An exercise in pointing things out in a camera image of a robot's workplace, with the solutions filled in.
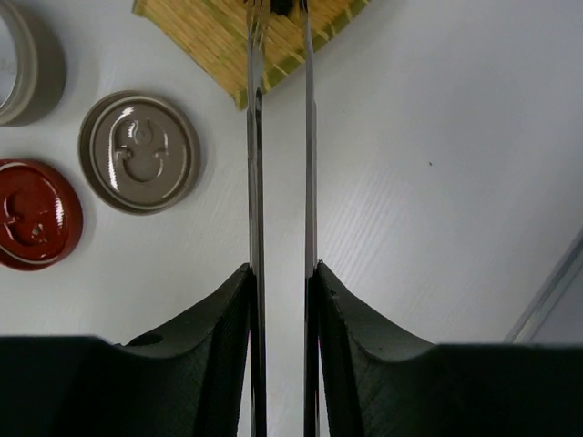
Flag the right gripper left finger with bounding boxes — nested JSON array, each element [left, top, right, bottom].
[[1, 265, 251, 436]]

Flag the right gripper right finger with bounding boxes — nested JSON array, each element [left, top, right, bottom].
[[315, 264, 582, 436]]

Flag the beige lid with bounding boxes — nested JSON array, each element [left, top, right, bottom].
[[77, 90, 201, 215]]

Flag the beige steel container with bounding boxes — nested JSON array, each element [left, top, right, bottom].
[[1, 1, 66, 127]]

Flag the metal tongs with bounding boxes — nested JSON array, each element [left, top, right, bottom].
[[247, 1, 320, 436]]

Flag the red lid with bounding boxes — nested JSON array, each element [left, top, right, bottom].
[[1, 158, 84, 271]]

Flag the yellow bamboo tray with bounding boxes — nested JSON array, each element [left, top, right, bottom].
[[132, 0, 368, 110]]

